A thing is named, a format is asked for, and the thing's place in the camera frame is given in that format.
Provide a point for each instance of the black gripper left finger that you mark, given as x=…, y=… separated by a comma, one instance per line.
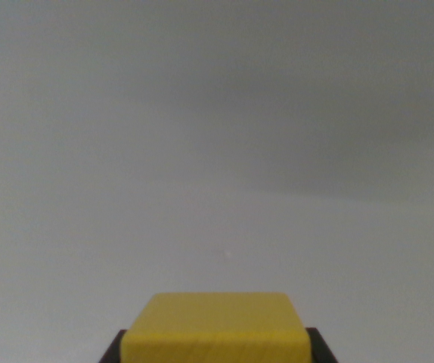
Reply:
x=113, y=349

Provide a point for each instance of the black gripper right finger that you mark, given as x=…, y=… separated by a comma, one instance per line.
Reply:
x=321, y=349

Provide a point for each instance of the yellow cube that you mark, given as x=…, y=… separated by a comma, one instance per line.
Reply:
x=217, y=329

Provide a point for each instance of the white plastic bin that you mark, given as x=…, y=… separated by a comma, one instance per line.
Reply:
x=217, y=132

